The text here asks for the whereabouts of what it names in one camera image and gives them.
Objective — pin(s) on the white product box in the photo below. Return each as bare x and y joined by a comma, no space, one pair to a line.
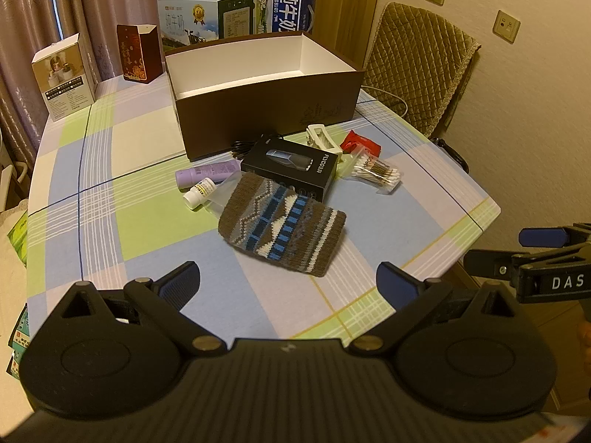
64,83

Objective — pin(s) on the green white milk carton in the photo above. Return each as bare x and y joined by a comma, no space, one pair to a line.
194,18

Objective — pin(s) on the colourful printed box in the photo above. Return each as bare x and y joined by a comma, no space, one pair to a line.
19,341

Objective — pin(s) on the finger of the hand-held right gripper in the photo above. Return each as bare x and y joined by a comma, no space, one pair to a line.
489,263
540,237

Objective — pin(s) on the purple tube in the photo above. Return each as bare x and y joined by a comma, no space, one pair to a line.
207,174

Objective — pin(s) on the small white bottle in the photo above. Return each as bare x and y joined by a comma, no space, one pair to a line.
198,191

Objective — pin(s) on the blue milk carton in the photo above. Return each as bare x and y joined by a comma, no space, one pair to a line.
286,4

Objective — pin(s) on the brown storage box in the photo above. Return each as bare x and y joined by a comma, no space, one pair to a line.
258,115

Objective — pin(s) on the black shaver box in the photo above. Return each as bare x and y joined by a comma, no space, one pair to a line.
286,166

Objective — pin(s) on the quilted chair cover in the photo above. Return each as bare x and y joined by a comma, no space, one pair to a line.
415,64

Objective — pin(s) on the green paper package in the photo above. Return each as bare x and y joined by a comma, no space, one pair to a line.
18,240

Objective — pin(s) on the bag of cotton swabs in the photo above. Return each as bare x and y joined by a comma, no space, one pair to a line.
374,173

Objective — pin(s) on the brown blue knitted pouch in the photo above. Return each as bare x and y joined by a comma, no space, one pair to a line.
281,226

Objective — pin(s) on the brown curtain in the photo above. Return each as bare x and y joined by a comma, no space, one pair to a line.
27,9

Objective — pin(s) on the red snack packet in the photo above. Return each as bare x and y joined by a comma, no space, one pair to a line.
364,143

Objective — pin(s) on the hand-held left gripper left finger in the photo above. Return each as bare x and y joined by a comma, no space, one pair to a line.
180,281

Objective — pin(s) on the dark red box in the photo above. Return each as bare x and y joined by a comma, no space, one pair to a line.
134,55

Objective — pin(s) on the white plastic clip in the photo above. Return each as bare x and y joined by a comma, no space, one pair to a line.
323,140

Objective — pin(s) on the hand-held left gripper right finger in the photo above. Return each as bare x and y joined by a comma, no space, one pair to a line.
392,281

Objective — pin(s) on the black chair frame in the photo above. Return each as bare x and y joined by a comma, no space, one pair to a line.
455,154

